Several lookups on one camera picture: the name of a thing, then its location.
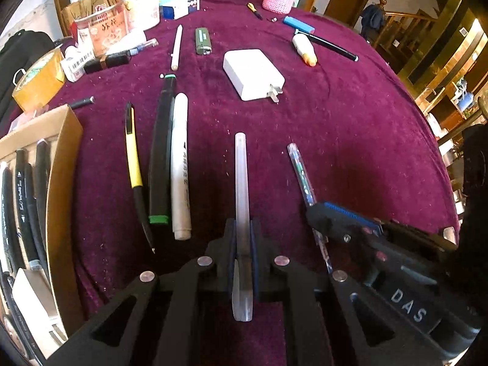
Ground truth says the black rectangular case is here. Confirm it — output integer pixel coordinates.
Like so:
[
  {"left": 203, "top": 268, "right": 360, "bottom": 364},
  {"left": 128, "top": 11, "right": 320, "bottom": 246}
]
[{"left": 83, "top": 54, "right": 132, "bottom": 74}]

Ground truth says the red white snack box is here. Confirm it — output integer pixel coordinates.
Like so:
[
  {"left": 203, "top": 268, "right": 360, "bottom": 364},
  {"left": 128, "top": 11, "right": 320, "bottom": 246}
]
[{"left": 74, "top": 1, "right": 129, "bottom": 57}]

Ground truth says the group of black markers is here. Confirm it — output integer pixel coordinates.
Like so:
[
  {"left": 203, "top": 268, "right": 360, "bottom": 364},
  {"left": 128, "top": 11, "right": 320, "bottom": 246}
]
[{"left": 0, "top": 138, "right": 53, "bottom": 276}]

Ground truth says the brown cardboard carton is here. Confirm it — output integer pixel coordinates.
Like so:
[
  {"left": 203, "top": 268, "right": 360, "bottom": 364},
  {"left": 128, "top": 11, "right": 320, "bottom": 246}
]
[{"left": 61, "top": 0, "right": 123, "bottom": 39}]

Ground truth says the white barcode box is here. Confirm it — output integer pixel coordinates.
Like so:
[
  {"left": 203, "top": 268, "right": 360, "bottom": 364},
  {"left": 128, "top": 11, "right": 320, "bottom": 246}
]
[{"left": 60, "top": 51, "right": 95, "bottom": 82}]

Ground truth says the green lighter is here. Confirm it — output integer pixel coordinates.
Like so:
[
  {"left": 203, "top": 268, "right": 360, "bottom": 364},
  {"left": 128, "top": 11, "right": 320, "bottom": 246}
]
[{"left": 194, "top": 27, "right": 213, "bottom": 56}]

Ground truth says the white stylus pen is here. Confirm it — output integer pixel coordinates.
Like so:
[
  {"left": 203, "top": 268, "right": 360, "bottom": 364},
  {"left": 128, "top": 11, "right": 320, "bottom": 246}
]
[{"left": 170, "top": 24, "right": 184, "bottom": 71}]

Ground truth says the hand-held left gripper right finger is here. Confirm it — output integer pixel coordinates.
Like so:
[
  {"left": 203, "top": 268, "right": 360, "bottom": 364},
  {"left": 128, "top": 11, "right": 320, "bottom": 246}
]
[{"left": 249, "top": 218, "right": 459, "bottom": 366}]

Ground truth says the white round jar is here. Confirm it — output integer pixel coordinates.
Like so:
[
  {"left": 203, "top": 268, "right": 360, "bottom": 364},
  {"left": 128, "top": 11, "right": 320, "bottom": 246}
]
[{"left": 117, "top": 0, "right": 161, "bottom": 30}]

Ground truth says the cluttered wooden shelf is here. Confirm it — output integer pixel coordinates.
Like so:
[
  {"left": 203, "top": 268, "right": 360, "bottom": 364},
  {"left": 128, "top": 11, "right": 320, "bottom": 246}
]
[{"left": 415, "top": 78, "right": 488, "bottom": 214}]

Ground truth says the clear pen colourful refill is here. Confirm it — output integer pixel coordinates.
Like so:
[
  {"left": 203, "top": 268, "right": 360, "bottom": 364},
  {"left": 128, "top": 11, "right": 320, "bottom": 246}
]
[{"left": 286, "top": 142, "right": 333, "bottom": 276}]

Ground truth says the wooden staircase railing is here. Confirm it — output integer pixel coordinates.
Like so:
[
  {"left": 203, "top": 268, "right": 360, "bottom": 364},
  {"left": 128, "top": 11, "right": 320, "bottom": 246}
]
[{"left": 358, "top": 5, "right": 440, "bottom": 74}]

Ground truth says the white marker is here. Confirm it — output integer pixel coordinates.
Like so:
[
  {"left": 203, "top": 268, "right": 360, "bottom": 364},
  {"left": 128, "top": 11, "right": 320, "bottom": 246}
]
[{"left": 170, "top": 92, "right": 192, "bottom": 241}]

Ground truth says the blue clear pen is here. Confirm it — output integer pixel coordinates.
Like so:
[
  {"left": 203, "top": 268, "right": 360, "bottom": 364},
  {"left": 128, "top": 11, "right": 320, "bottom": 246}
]
[{"left": 110, "top": 38, "right": 158, "bottom": 56}]

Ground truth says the white power adapter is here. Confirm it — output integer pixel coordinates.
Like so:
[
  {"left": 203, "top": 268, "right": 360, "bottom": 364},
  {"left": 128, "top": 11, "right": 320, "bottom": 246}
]
[{"left": 223, "top": 48, "right": 286, "bottom": 104}]

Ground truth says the short black cap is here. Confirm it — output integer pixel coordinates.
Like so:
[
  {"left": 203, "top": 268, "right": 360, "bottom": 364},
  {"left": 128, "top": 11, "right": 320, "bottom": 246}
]
[{"left": 68, "top": 96, "right": 95, "bottom": 110}]

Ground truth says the white orange glue tube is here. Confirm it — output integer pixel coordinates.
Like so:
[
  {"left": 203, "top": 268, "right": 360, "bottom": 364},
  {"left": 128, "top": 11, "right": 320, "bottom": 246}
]
[{"left": 292, "top": 33, "right": 318, "bottom": 68}]

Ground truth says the black marker green cap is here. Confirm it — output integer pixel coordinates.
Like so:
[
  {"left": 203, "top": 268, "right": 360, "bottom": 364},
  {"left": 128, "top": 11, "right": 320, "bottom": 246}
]
[{"left": 147, "top": 74, "right": 178, "bottom": 225}]

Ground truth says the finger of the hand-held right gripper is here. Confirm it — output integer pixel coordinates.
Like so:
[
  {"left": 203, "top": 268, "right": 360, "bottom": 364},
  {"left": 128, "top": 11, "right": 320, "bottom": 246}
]
[
  {"left": 322, "top": 202, "right": 398, "bottom": 234},
  {"left": 306, "top": 205, "right": 386, "bottom": 264}
]

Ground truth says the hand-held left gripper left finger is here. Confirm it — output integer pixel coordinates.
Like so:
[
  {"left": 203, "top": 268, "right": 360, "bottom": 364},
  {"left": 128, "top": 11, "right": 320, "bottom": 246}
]
[{"left": 45, "top": 218, "right": 237, "bottom": 366}]

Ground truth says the cardboard box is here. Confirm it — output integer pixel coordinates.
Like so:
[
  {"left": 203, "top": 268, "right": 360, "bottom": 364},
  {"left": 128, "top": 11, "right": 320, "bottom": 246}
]
[{"left": 0, "top": 104, "right": 85, "bottom": 361}]

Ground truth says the yellow black pen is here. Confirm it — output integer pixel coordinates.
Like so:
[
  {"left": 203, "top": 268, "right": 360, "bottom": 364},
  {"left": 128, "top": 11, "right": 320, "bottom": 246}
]
[{"left": 124, "top": 101, "right": 156, "bottom": 255}]

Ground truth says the brown tape roll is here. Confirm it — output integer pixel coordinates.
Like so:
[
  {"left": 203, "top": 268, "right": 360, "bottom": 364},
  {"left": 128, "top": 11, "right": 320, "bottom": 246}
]
[{"left": 11, "top": 49, "right": 66, "bottom": 114}]

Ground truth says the maroon tablecloth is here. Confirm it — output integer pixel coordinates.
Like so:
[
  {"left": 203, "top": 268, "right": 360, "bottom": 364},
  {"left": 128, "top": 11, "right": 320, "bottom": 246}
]
[{"left": 8, "top": 0, "right": 461, "bottom": 366}]

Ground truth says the translucent white pen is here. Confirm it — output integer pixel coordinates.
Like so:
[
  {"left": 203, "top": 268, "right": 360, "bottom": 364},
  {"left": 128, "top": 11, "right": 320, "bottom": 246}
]
[{"left": 230, "top": 132, "right": 255, "bottom": 321}]

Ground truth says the small white blue box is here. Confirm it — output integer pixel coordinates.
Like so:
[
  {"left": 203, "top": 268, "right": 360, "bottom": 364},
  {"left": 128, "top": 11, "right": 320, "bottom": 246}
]
[{"left": 160, "top": 0, "right": 201, "bottom": 20}]

